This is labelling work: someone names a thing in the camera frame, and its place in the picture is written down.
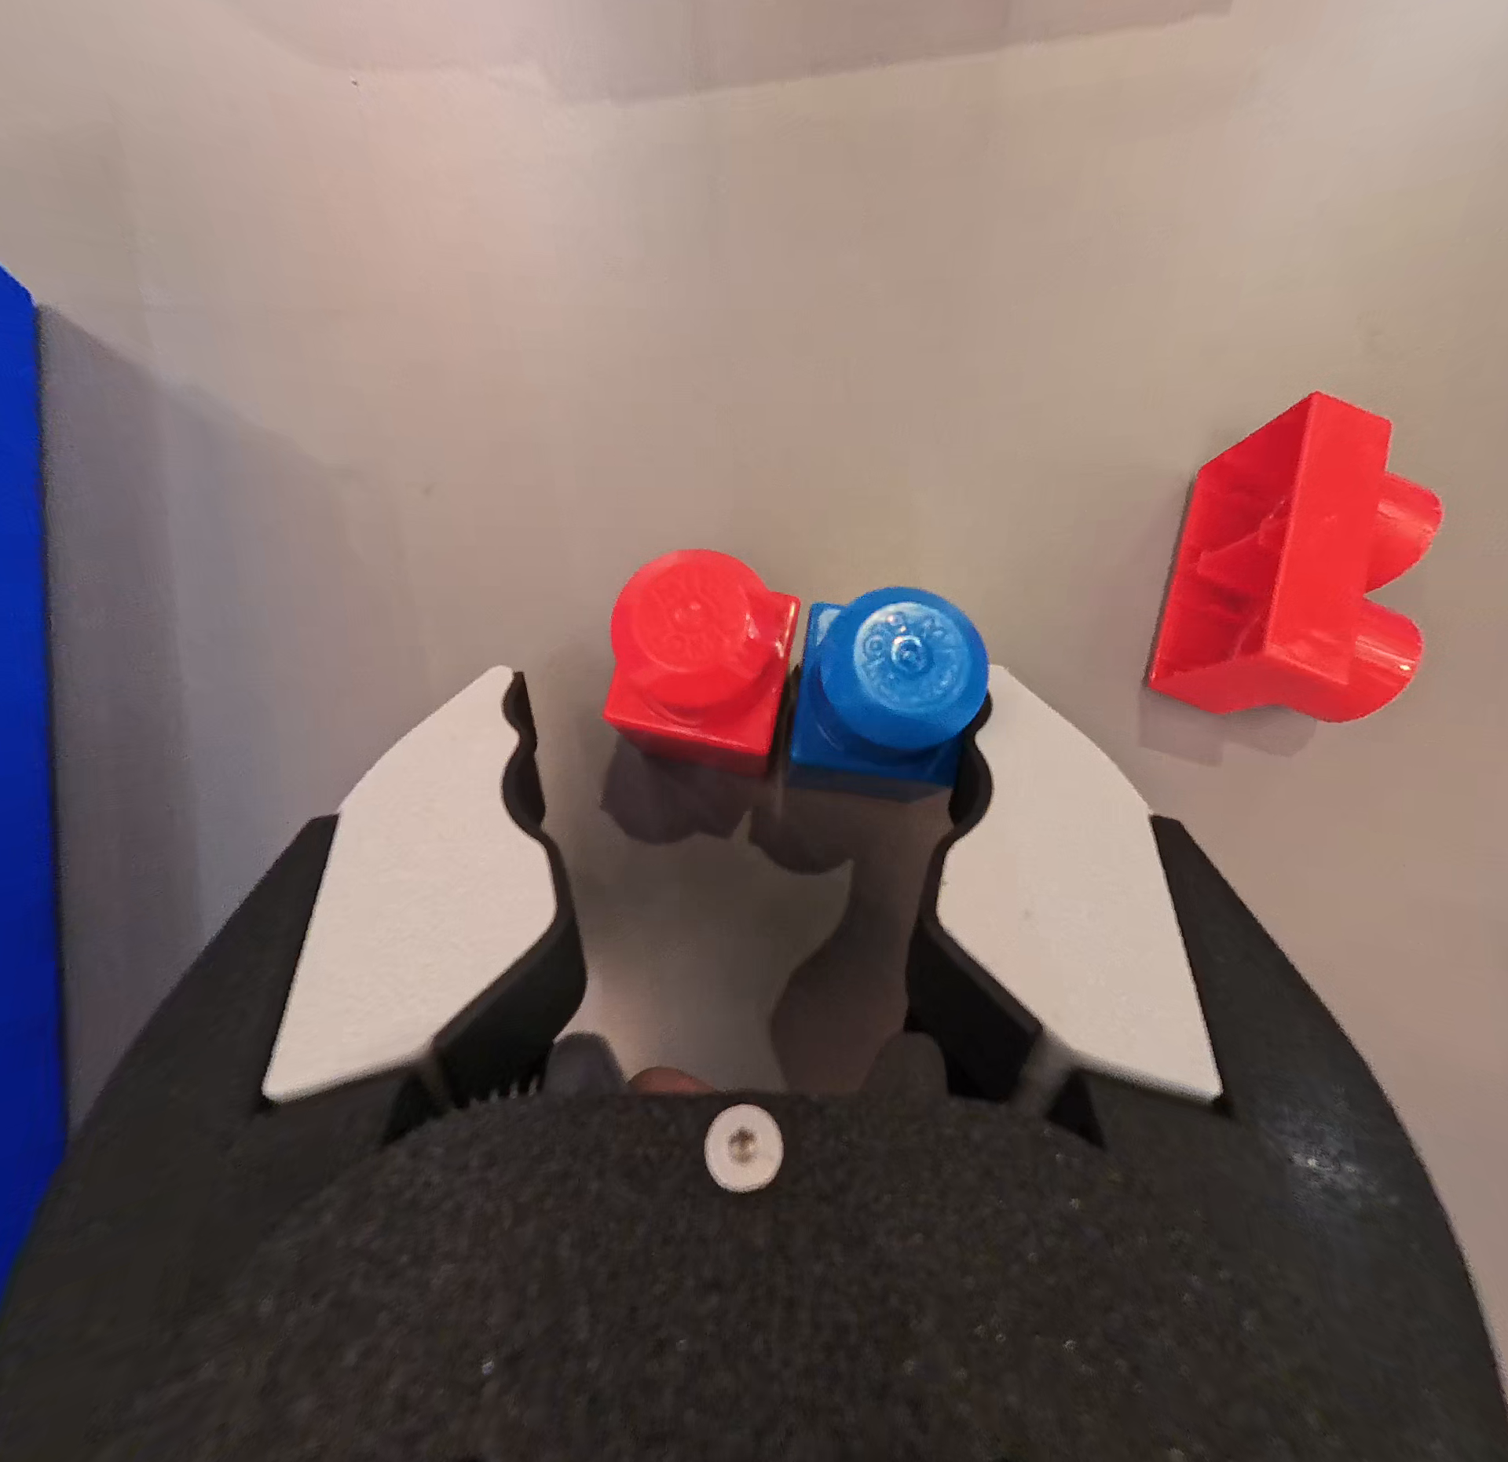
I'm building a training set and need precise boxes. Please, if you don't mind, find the blue toy block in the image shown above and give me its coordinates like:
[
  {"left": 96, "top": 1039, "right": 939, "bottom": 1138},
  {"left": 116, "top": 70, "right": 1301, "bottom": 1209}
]
[{"left": 785, "top": 584, "right": 994, "bottom": 799}]

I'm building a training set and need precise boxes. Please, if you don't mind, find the blue plastic bin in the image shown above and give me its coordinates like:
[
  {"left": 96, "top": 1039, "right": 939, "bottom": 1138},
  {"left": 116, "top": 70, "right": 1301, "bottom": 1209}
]
[{"left": 0, "top": 265, "right": 71, "bottom": 1279}]

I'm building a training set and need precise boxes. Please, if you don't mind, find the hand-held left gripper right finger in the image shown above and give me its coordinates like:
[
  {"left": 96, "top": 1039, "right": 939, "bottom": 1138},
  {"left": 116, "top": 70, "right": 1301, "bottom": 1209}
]
[{"left": 908, "top": 661, "right": 1230, "bottom": 1105}]

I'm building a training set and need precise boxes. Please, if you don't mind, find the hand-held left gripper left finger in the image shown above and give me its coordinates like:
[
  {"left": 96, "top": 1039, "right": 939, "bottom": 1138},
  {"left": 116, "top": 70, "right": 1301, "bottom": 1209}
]
[{"left": 264, "top": 665, "right": 589, "bottom": 1105}]

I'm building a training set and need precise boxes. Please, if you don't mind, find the red double toy block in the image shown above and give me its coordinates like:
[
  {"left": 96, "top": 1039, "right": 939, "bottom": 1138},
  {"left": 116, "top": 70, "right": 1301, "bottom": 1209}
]
[{"left": 1145, "top": 390, "right": 1447, "bottom": 723}]

